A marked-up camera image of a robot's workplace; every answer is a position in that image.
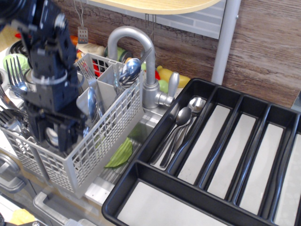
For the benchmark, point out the shiny spoon in tray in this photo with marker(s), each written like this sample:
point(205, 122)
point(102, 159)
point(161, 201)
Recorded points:
point(196, 104)

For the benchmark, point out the large spoon in basket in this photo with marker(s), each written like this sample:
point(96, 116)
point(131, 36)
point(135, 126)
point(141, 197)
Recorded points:
point(93, 108)

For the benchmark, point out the black stove burner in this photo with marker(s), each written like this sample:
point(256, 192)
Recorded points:
point(18, 48)

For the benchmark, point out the green leaf in sink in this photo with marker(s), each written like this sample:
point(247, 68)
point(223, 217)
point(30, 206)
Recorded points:
point(122, 154)

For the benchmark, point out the black cutlery tray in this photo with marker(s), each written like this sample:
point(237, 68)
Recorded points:
point(240, 165)

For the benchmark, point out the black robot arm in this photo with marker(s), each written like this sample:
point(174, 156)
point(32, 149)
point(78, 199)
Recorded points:
point(45, 36)

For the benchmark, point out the fork in basket back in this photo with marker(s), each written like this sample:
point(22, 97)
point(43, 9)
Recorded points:
point(91, 79)

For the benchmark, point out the spoon at basket corner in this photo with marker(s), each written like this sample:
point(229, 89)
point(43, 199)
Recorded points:
point(127, 76)

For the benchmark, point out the fork at left edge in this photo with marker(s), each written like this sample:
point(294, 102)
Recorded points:
point(16, 80)

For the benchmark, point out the fork head lower left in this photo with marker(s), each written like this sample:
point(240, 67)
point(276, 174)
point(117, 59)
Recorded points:
point(15, 121)

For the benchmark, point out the silver sink faucet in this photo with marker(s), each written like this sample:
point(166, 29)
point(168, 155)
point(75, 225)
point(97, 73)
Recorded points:
point(152, 96)

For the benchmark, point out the hanging small metal spatula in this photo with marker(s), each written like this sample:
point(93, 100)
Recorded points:
point(82, 30)

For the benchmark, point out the grey metal pole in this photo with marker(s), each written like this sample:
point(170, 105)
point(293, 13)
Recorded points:
point(225, 40)

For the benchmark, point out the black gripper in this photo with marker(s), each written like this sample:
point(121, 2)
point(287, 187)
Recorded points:
point(71, 121)

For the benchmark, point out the dark spoon in tray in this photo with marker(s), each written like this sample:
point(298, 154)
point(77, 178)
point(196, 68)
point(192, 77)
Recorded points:
point(182, 119)

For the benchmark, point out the green toy cabbage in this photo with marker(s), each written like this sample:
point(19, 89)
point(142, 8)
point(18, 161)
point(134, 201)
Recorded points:
point(16, 59)

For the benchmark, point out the grey plastic cutlery basket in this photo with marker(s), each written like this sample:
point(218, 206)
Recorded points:
point(75, 172)

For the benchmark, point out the small steel spoon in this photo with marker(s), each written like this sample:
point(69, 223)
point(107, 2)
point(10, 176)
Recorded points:
point(51, 136)

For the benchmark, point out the wooden shelf board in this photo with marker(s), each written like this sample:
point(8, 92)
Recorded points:
point(158, 7)

